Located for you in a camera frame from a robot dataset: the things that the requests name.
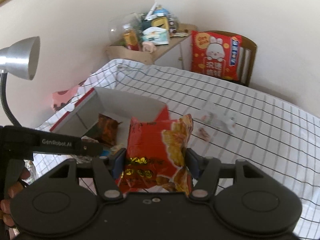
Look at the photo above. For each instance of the pink patterned cloth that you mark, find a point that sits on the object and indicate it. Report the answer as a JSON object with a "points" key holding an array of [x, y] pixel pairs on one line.
{"points": [[62, 98]]}

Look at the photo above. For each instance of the red rabbit print cushion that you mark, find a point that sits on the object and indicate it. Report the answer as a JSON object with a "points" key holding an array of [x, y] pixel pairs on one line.
{"points": [[215, 55]]}

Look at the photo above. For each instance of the wooden chair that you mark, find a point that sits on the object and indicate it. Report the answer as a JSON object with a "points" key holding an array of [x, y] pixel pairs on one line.
{"points": [[250, 60]]}

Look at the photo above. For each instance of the small pink white wrapper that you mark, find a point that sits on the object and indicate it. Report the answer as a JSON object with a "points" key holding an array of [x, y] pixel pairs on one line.
{"points": [[204, 133]]}

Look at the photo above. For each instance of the clear glass jar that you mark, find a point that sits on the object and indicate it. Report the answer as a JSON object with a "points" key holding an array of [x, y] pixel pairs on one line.
{"points": [[117, 30]]}

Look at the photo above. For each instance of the brown foil snack bag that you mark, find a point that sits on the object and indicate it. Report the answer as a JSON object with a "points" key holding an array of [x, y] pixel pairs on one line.
{"points": [[108, 130]]}

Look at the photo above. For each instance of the yellow teal container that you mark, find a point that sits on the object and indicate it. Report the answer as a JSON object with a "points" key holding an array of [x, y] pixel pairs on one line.
{"points": [[156, 22]]}

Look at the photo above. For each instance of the silver white crumpled wrapper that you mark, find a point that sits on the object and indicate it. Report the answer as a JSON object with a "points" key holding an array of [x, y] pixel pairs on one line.
{"points": [[220, 118]]}

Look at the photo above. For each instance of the person's left hand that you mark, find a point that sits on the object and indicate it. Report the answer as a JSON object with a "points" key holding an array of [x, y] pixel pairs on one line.
{"points": [[21, 176]]}

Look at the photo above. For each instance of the orange drink bottle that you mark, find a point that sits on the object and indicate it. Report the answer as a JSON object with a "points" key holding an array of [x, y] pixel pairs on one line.
{"points": [[130, 37]]}

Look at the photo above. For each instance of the small pink object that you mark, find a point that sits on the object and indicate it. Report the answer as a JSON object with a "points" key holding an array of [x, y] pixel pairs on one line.
{"points": [[149, 47]]}

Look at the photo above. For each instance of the red chips bag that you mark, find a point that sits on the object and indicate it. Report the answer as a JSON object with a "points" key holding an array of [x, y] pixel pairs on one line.
{"points": [[150, 150]]}

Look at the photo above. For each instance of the silver desk lamp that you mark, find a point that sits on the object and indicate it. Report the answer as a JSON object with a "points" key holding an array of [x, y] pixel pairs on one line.
{"points": [[17, 57]]}

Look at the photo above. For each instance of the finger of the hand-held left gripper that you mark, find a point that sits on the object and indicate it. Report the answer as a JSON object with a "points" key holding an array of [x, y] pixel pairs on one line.
{"points": [[91, 149]]}

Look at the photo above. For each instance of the light wooden cabinet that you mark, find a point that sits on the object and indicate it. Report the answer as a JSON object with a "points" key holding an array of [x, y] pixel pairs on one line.
{"points": [[170, 55]]}

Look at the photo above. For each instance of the white teal tissue pack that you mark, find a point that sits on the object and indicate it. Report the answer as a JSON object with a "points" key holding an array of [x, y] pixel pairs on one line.
{"points": [[155, 37]]}

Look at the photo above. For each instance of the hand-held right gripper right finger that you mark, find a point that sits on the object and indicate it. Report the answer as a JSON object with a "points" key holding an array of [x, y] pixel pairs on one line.
{"points": [[192, 165]]}

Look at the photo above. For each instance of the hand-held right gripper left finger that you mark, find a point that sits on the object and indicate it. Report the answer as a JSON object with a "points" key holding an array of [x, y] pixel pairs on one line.
{"points": [[118, 163]]}

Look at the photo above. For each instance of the white checked bed sheet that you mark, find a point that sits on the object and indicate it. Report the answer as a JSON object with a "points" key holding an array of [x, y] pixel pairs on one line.
{"points": [[262, 142]]}

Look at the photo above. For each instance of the red and white gift box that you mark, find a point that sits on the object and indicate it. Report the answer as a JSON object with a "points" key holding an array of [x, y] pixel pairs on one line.
{"points": [[130, 105]]}

